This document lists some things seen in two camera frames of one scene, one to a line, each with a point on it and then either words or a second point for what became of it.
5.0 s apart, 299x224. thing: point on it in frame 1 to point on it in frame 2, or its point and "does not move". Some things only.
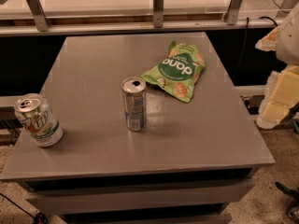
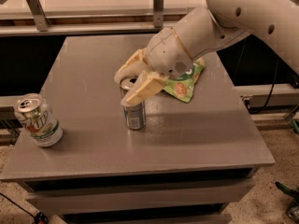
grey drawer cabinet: [190, 163] does not move
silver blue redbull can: [135, 92] does not move
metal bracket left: [36, 8] does not move
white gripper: [289, 42] to [165, 53]
